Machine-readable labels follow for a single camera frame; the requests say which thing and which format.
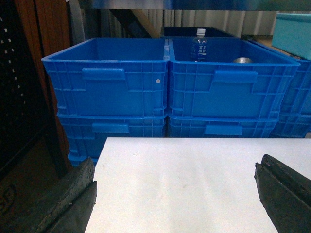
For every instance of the blue crate upper middle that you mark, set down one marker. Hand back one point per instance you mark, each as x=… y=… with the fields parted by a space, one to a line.
x=219 y=88

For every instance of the blue crate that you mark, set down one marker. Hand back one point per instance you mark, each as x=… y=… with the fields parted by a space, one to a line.
x=219 y=88
x=87 y=134
x=291 y=126
x=297 y=99
x=111 y=77
x=200 y=127

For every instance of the brown wooden cabinet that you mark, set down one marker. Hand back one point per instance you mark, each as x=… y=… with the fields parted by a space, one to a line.
x=29 y=149

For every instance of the blue crate lower right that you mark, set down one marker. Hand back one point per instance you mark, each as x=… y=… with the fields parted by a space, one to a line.
x=291 y=126

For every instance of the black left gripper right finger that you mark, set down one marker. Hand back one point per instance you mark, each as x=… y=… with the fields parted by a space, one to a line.
x=285 y=195

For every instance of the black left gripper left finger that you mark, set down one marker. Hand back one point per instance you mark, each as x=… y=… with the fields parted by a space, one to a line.
x=66 y=207

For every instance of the blue crate lower middle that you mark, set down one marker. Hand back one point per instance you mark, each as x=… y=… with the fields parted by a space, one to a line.
x=200 y=127

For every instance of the silver metal can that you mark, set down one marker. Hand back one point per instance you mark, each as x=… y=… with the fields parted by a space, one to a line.
x=242 y=60

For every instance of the blue crate lower left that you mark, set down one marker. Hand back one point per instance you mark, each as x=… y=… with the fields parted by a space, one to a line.
x=87 y=134

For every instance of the clear water bottle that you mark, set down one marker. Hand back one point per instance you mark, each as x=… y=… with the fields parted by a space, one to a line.
x=199 y=46

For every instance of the teal foam box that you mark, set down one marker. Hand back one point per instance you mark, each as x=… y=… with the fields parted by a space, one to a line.
x=292 y=34

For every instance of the blue crate upper right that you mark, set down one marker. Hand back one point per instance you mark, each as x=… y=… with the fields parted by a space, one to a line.
x=297 y=99

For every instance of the blue crate upper left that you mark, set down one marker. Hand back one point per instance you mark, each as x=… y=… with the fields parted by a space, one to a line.
x=111 y=77

